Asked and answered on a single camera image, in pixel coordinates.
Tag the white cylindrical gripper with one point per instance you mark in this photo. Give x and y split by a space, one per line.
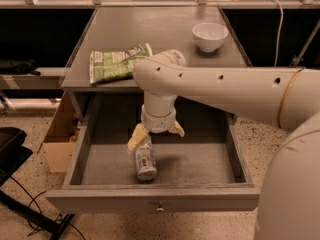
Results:
157 123

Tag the blue plastic water bottle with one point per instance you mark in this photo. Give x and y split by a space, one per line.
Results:
145 162

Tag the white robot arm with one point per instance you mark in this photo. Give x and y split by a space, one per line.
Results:
287 98

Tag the grey open top drawer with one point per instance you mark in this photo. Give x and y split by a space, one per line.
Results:
202 171

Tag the grey cabinet with counter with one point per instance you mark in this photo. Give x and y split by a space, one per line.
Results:
133 30

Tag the metal drawer knob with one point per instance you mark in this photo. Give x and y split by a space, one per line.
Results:
159 208

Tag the green snack bag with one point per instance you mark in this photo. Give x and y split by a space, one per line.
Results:
109 66

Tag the cardboard box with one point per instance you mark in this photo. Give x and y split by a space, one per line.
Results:
60 140

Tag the white ceramic bowl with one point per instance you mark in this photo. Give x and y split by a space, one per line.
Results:
208 37

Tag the black cloth on shelf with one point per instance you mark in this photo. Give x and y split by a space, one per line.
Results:
18 67

